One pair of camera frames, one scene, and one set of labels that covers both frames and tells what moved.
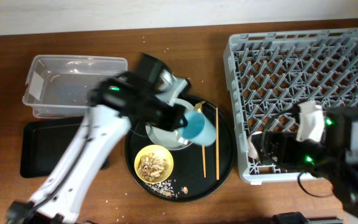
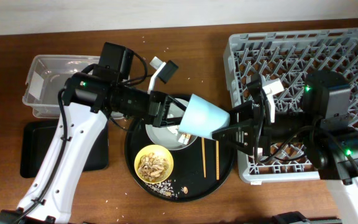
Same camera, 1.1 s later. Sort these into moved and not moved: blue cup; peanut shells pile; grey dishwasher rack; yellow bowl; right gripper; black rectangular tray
Moved: right gripper; blue cup
Not moved: peanut shells pile; grey dishwasher rack; black rectangular tray; yellow bowl
